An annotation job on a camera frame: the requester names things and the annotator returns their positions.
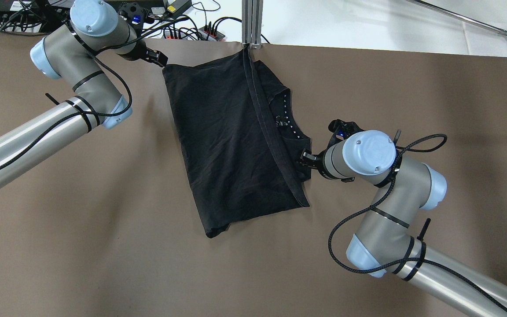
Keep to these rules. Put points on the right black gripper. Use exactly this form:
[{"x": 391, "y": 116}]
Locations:
[{"x": 319, "y": 162}]

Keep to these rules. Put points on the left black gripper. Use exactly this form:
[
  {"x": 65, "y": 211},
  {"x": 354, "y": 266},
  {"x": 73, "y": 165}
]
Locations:
[{"x": 139, "y": 51}]

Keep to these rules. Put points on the black graphic t-shirt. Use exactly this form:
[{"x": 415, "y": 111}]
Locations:
[{"x": 239, "y": 140}]

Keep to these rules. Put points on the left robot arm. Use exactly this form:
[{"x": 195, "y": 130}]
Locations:
[{"x": 100, "y": 96}]

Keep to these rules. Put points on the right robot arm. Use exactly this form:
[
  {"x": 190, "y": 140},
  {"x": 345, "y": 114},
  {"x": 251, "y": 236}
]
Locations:
[{"x": 381, "y": 243}]

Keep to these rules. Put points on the black power adapter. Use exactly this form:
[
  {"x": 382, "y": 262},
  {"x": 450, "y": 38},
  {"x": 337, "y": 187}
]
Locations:
[{"x": 178, "y": 7}]

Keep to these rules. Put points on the metal grabber rod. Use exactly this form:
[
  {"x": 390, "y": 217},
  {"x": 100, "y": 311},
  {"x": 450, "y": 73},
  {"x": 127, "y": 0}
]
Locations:
[{"x": 499, "y": 29}]

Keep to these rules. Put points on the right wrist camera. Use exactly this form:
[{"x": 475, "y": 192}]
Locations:
[{"x": 342, "y": 130}]

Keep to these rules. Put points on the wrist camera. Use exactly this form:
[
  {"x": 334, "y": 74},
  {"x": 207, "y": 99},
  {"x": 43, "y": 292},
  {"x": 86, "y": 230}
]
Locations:
[
  {"x": 135, "y": 13},
  {"x": 342, "y": 130}
]

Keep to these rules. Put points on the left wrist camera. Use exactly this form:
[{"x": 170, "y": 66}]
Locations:
[{"x": 135, "y": 13}]

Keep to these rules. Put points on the black network switch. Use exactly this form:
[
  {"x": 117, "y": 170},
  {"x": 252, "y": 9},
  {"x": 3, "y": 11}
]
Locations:
[{"x": 149, "y": 3}]

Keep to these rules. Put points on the aluminium frame post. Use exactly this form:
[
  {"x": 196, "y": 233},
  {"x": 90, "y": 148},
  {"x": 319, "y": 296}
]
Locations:
[{"x": 251, "y": 23}]

